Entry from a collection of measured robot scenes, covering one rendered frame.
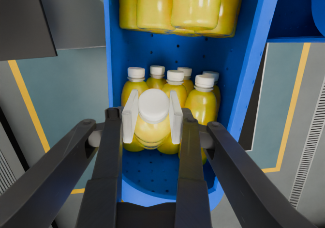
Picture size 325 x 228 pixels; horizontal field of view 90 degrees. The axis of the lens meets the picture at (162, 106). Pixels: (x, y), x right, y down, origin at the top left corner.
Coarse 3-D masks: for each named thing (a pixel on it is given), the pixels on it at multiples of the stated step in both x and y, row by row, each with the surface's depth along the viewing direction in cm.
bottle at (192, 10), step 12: (180, 0) 22; (192, 0) 21; (204, 0) 21; (216, 0) 22; (180, 12) 22; (192, 12) 21; (204, 12) 21; (216, 12) 22; (180, 24) 23; (192, 24) 22; (204, 24) 22; (216, 24) 23
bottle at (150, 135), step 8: (168, 112) 22; (136, 120) 22; (144, 120) 21; (160, 120) 21; (168, 120) 23; (136, 128) 23; (144, 128) 22; (152, 128) 22; (160, 128) 22; (168, 128) 24; (136, 136) 27; (144, 136) 24; (152, 136) 23; (160, 136) 24; (144, 144) 30; (152, 144) 29; (160, 144) 32
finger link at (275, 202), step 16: (208, 128) 12; (224, 128) 12; (224, 144) 10; (208, 160) 12; (224, 160) 10; (240, 160) 9; (224, 176) 10; (240, 176) 8; (256, 176) 8; (224, 192) 10; (240, 192) 8; (256, 192) 7; (272, 192) 7; (240, 208) 8; (256, 208) 7; (272, 208) 6; (288, 208) 6; (240, 224) 8; (256, 224) 7; (272, 224) 6; (288, 224) 6; (304, 224) 6
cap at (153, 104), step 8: (144, 96) 20; (152, 96) 20; (160, 96) 20; (144, 104) 19; (152, 104) 20; (160, 104) 20; (168, 104) 20; (144, 112) 19; (152, 112) 19; (160, 112) 19; (152, 120) 20
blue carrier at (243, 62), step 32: (256, 0) 31; (128, 32) 37; (256, 32) 21; (128, 64) 40; (160, 64) 46; (192, 64) 46; (224, 64) 40; (256, 64) 24; (224, 96) 41; (128, 160) 44; (160, 160) 45; (128, 192) 31; (160, 192) 35
